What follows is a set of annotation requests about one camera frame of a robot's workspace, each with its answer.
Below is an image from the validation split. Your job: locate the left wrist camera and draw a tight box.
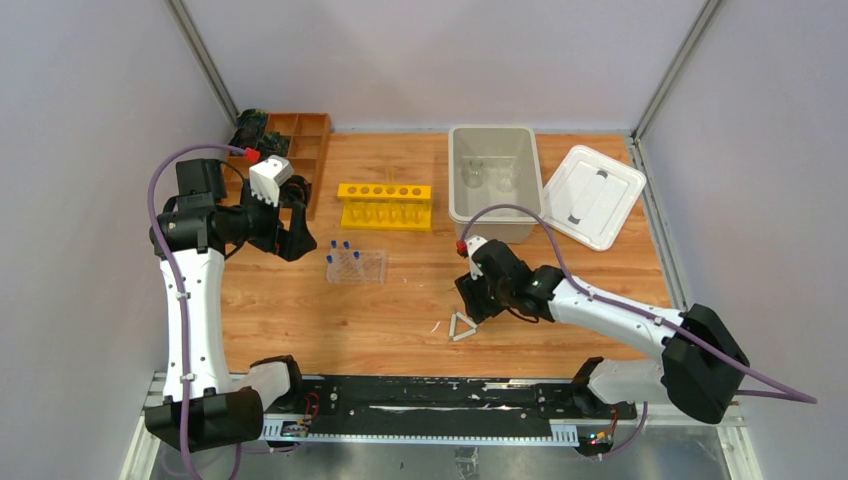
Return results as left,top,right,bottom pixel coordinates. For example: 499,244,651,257
249,155,294,207

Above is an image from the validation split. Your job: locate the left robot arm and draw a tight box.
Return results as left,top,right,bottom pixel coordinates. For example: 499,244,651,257
145,156,317,453

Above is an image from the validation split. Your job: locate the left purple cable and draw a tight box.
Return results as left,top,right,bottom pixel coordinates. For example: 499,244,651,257
145,144,263,480

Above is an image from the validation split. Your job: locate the grey plastic bin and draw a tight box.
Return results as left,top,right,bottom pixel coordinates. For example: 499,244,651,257
448,125,546,244

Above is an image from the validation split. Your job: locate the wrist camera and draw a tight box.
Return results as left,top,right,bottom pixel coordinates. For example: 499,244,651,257
456,235,488,280
249,155,294,207

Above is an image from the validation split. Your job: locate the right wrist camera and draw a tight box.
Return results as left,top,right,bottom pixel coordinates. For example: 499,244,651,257
456,235,488,280

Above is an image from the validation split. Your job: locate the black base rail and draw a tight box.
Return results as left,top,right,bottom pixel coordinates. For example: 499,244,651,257
263,375,637,444

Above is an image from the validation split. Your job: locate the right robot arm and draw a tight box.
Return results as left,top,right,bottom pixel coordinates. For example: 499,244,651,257
455,236,750,424

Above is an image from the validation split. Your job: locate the white bin lid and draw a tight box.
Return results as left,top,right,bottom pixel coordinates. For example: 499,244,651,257
543,145,646,251

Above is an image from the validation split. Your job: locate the clear plastic tube rack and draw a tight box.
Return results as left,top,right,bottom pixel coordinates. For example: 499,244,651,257
326,249,388,284

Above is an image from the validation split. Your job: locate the small glass flask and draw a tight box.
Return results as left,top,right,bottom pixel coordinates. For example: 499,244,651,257
461,157,487,189

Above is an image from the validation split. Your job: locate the yellow test tube rack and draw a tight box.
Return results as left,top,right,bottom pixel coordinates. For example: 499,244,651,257
337,183,433,232

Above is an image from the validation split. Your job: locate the white clay triangle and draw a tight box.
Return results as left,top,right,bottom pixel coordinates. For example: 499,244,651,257
449,311,478,342

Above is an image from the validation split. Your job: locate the wooden compartment tray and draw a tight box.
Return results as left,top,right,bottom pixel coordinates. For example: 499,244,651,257
229,109,332,220

